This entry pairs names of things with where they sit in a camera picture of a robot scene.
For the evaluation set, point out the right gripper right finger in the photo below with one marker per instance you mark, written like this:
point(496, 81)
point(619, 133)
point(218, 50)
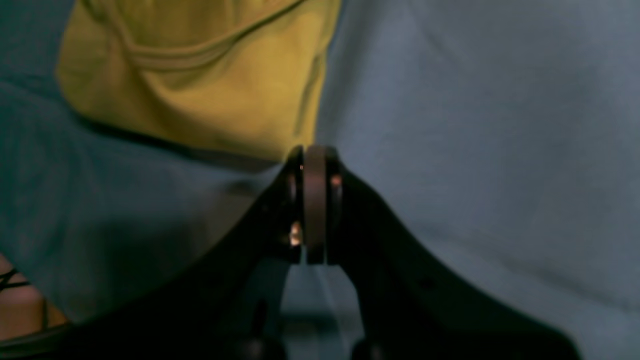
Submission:
point(412, 306)

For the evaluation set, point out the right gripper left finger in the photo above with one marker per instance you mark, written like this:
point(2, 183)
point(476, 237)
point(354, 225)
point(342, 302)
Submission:
point(182, 319)

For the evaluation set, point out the olive green t-shirt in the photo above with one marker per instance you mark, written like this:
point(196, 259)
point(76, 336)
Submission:
point(243, 77)

